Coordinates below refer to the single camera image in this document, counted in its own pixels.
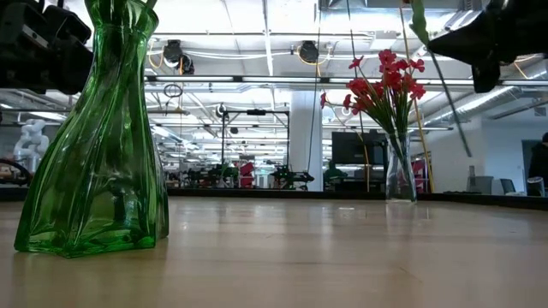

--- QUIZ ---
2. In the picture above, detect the green glass vase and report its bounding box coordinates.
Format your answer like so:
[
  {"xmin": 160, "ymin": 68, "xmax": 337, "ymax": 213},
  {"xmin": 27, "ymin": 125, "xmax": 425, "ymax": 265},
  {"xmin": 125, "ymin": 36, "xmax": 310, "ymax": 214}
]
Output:
[{"xmin": 13, "ymin": 0, "xmax": 170, "ymax": 259}]

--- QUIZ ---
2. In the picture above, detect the overhead light bar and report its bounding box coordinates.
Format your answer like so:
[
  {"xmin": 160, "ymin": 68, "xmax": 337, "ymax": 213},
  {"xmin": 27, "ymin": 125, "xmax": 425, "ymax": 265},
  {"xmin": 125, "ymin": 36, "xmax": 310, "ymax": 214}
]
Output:
[{"xmin": 143, "ymin": 74, "xmax": 548, "ymax": 92}]

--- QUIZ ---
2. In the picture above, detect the dark bin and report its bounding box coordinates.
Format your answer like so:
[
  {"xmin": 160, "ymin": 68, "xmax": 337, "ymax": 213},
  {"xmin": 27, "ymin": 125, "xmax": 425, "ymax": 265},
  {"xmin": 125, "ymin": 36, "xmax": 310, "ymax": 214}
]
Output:
[{"xmin": 526, "ymin": 175, "xmax": 547, "ymax": 198}]

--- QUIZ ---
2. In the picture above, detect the yellow hanging cable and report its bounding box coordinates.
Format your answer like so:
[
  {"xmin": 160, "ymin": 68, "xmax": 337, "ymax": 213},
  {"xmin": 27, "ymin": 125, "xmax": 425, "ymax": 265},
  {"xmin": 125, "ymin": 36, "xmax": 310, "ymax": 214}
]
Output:
[{"xmin": 398, "ymin": 0, "xmax": 435, "ymax": 193}]

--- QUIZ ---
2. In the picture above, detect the clear glass vase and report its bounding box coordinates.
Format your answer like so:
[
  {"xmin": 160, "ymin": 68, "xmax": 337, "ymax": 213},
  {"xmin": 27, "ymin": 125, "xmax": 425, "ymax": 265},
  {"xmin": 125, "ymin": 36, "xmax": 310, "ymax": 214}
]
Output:
[{"xmin": 384, "ymin": 132, "xmax": 419, "ymax": 203}]

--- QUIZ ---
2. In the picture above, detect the black ceiling cable reel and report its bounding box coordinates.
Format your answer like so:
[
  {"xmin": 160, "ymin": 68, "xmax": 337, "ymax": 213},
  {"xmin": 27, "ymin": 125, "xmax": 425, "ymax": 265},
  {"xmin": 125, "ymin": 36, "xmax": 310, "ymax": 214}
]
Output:
[
  {"xmin": 162, "ymin": 38, "xmax": 196, "ymax": 76},
  {"xmin": 298, "ymin": 40, "xmax": 320, "ymax": 65}
]

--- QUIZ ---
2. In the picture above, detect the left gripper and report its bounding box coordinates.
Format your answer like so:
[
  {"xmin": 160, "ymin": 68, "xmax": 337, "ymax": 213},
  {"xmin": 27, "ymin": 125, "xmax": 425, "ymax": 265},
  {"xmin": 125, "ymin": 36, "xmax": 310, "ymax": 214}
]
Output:
[{"xmin": 0, "ymin": 0, "xmax": 94, "ymax": 95}]

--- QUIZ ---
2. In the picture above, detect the black table frame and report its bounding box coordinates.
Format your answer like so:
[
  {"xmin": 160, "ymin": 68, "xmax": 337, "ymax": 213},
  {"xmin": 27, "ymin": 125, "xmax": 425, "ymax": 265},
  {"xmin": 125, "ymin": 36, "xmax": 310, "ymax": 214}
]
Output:
[{"xmin": 0, "ymin": 187, "xmax": 548, "ymax": 211}]

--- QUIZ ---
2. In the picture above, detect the maroon tulip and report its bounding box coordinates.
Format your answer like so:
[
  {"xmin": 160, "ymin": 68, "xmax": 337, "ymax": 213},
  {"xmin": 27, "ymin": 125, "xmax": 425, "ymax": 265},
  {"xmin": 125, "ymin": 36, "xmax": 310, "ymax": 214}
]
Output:
[{"xmin": 408, "ymin": 0, "xmax": 474, "ymax": 158}]

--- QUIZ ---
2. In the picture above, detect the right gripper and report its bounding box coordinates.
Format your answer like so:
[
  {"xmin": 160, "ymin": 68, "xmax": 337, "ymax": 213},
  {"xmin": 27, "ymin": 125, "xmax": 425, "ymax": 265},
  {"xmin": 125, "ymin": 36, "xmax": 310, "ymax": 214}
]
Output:
[{"xmin": 427, "ymin": 0, "xmax": 548, "ymax": 94}]

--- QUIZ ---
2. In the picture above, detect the black monitor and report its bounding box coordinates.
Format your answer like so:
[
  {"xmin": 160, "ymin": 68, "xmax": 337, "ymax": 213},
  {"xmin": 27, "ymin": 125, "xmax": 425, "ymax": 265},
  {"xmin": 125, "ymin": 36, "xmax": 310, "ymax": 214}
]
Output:
[{"xmin": 331, "ymin": 131, "xmax": 389, "ymax": 166}]

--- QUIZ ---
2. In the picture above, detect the white robot figure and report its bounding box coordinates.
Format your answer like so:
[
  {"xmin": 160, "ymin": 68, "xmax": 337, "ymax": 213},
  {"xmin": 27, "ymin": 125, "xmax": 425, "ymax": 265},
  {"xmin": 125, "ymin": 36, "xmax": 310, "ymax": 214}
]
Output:
[{"xmin": 12, "ymin": 118, "xmax": 51, "ymax": 172}]

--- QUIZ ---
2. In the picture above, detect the black hanging cable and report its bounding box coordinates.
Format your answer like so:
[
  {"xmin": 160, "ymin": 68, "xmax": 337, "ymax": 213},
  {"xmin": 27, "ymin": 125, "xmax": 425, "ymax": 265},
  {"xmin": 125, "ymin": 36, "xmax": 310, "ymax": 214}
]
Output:
[
  {"xmin": 304, "ymin": 0, "xmax": 323, "ymax": 190},
  {"xmin": 344, "ymin": 0, "xmax": 371, "ymax": 193}
]

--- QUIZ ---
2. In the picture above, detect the person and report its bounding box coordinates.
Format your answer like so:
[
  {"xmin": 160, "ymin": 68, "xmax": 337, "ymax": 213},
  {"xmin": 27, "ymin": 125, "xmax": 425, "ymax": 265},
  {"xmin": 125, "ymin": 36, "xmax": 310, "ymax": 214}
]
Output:
[
  {"xmin": 527, "ymin": 131, "xmax": 548, "ymax": 181},
  {"xmin": 323, "ymin": 159, "xmax": 350, "ymax": 192}
]

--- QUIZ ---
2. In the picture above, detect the black background rig frame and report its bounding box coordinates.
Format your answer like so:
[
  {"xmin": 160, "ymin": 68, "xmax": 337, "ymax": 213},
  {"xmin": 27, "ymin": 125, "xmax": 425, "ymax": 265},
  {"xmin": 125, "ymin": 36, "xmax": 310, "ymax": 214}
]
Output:
[{"xmin": 220, "ymin": 109, "xmax": 291, "ymax": 192}]

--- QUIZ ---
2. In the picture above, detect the black office chair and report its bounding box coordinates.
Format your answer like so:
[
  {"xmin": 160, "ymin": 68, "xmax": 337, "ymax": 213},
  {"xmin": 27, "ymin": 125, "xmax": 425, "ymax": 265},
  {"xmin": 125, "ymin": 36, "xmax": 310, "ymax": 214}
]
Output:
[{"xmin": 499, "ymin": 177, "xmax": 518, "ymax": 196}]

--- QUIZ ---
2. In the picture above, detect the red sign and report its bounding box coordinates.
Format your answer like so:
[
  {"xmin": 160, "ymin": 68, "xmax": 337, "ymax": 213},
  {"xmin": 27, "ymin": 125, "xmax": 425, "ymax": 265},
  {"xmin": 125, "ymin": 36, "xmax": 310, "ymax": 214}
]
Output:
[{"xmin": 411, "ymin": 159, "xmax": 429, "ymax": 193}]

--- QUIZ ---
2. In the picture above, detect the white column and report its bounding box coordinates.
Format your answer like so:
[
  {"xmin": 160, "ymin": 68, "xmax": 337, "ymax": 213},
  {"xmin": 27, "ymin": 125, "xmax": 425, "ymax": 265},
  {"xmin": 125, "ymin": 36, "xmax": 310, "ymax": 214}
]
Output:
[{"xmin": 289, "ymin": 90, "xmax": 325, "ymax": 193}]

